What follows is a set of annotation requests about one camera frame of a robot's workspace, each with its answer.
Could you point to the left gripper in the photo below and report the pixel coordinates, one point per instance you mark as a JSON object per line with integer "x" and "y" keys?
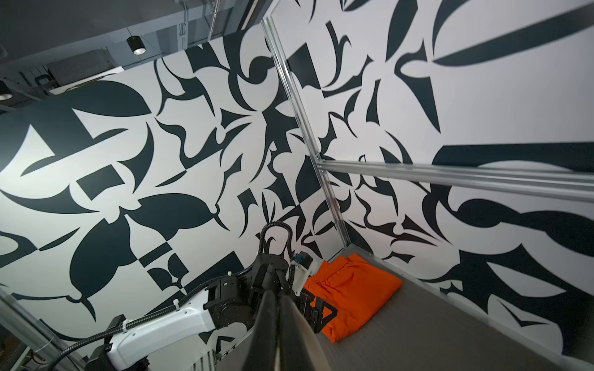
{"x": 274, "y": 273}

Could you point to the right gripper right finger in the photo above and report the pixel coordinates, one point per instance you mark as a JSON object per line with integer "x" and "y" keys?
{"x": 298, "y": 346}

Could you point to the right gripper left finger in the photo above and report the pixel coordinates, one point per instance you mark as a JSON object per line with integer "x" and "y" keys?
{"x": 262, "y": 351}

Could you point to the orange shorts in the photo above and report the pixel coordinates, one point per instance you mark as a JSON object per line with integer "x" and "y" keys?
{"x": 357, "y": 289}

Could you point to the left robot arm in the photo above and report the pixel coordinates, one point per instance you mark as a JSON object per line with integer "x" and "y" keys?
{"x": 214, "y": 305}

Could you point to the black ceiling spot lamp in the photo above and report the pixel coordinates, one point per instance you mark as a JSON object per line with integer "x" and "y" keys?
{"x": 136, "y": 45}

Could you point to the aluminium frame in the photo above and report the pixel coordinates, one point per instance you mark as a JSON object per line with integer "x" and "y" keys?
{"x": 126, "y": 193}

